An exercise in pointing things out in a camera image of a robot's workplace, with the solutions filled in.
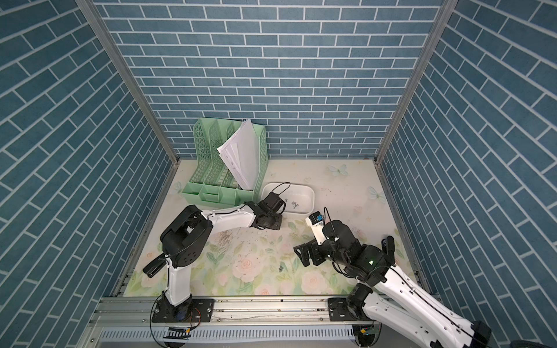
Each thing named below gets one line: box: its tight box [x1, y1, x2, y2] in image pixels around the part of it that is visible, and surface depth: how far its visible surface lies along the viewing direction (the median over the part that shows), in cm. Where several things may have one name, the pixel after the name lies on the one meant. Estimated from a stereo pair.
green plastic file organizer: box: [181, 118, 269, 206], surface depth 104 cm
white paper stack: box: [216, 118, 260, 191], surface depth 95 cm
